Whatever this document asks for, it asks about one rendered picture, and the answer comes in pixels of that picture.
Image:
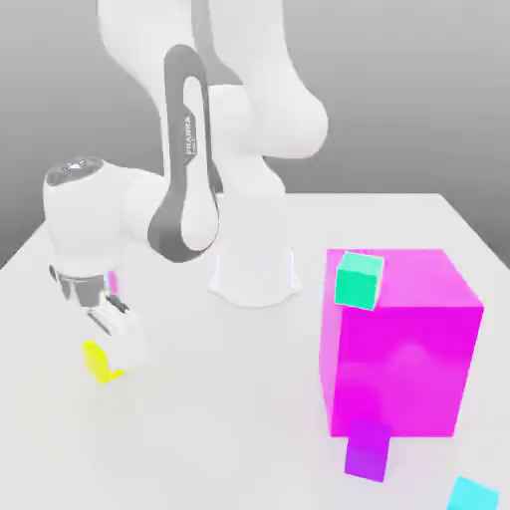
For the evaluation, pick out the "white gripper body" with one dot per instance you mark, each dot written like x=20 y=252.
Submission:
x=119 y=330

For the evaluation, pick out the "small yellow cube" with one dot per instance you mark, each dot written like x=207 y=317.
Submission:
x=97 y=362

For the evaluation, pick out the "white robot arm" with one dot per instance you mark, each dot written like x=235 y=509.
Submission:
x=255 y=119

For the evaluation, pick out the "small green cube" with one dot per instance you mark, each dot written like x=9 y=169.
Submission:
x=356 y=285

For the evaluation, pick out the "small purple cube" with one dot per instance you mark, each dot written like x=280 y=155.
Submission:
x=366 y=452

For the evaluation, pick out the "small cyan cube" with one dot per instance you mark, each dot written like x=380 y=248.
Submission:
x=472 y=496

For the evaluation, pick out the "large magenta box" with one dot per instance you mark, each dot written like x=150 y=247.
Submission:
x=406 y=358

